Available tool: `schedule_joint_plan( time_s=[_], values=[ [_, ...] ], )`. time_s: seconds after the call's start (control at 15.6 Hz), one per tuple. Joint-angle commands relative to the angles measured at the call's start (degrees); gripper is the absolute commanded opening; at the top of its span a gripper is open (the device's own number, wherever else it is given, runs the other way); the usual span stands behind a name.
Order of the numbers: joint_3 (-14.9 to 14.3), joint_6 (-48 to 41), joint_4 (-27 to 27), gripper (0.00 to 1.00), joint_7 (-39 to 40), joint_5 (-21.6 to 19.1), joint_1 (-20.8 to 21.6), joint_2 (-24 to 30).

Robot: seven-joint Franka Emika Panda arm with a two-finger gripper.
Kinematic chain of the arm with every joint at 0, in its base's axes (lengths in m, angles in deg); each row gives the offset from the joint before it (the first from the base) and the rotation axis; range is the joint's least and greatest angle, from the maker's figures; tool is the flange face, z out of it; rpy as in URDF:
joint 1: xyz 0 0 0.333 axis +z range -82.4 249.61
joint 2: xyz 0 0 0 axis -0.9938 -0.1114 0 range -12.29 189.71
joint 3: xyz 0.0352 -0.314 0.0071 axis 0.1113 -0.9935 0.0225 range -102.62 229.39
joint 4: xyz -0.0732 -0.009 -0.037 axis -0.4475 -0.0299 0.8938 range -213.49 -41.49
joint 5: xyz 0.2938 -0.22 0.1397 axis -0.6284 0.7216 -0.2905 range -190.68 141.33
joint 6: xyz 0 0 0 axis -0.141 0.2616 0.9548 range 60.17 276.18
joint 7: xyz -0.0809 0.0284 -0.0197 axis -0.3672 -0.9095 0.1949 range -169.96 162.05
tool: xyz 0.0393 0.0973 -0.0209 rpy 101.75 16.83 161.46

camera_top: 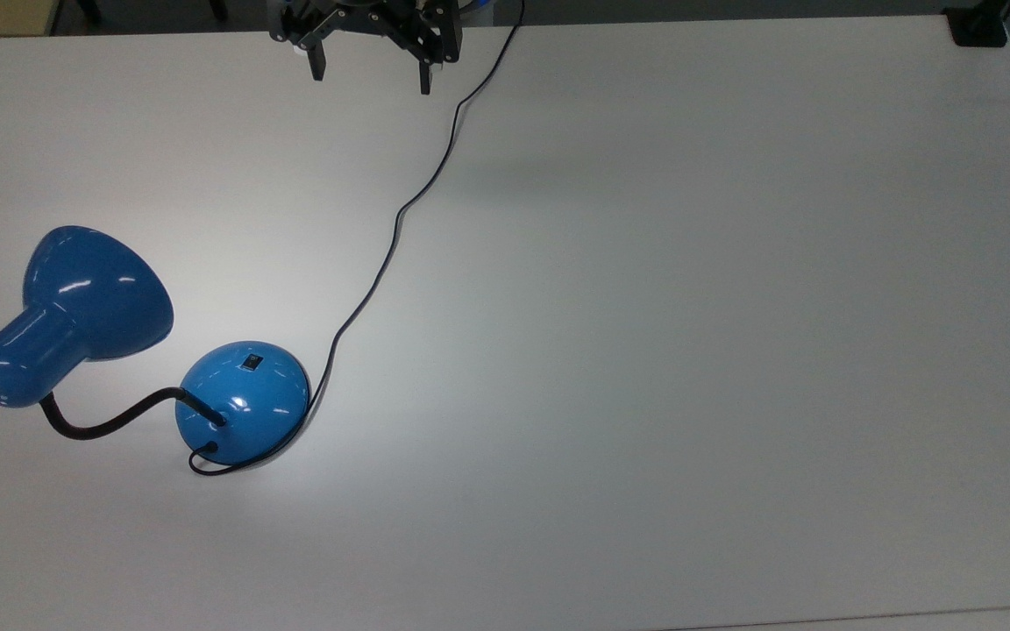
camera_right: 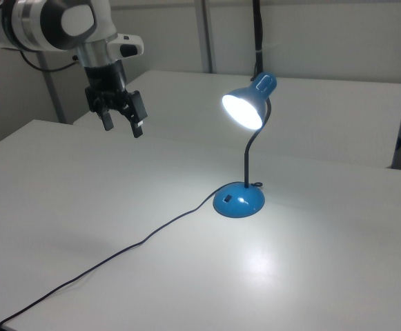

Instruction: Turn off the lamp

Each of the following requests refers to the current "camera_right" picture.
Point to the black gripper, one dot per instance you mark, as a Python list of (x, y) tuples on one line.
[(105, 82)]

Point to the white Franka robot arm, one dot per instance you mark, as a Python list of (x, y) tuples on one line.
[(48, 20)]

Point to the blue gooseneck desk lamp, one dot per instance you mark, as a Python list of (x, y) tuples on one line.
[(238, 204)]

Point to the grey metal partition post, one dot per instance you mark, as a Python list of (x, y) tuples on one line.
[(53, 93)]

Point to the wide grey partition post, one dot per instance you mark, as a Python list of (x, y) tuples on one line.
[(205, 34)]

